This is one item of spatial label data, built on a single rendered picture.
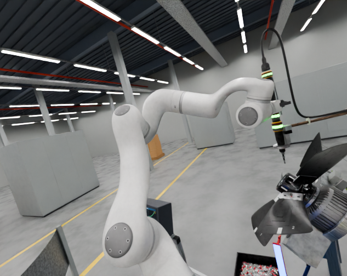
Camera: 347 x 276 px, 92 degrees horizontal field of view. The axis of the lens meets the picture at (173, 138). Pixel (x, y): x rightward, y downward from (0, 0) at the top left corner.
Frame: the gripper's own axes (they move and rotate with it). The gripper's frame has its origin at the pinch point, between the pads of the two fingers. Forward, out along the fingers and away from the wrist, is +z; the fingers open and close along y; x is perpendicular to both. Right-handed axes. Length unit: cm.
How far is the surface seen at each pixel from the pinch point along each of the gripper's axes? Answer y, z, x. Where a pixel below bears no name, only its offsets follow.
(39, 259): -160, -84, -73
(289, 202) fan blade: -0.6, -0.6, -47.0
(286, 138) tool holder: 2.5, 5.1, -16.9
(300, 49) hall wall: -70, 1242, 226
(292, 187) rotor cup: -0.2, 9.3, -44.2
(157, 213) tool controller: -58, -35, -43
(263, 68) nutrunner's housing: -0.5, 3.1, 17.5
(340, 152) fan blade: 19.7, 8.3, -26.2
